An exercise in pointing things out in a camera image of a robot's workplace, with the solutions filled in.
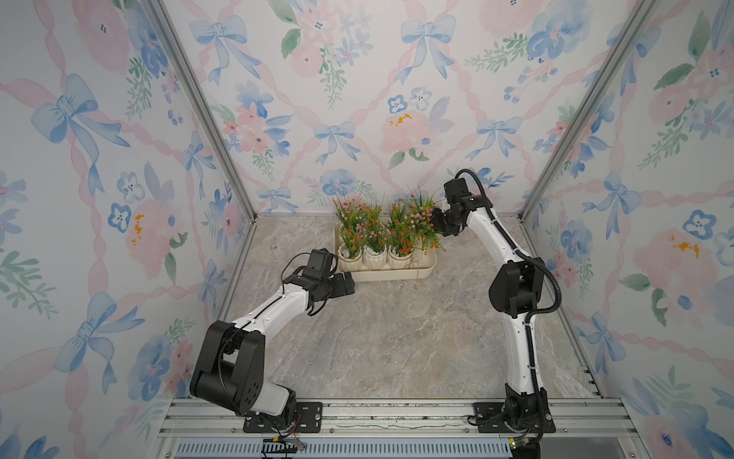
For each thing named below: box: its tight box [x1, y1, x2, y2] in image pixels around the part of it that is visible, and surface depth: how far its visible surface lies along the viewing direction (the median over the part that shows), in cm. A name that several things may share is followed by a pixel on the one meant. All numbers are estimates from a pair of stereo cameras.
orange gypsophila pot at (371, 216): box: [362, 202, 384, 231], surface depth 105 cm
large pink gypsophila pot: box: [406, 187, 447, 269], surface depth 92 cm
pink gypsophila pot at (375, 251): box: [363, 230, 389, 271], surface depth 102 cm
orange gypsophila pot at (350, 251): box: [337, 223, 366, 273], surface depth 100 cm
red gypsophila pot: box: [388, 227, 416, 271], surface depth 100 cm
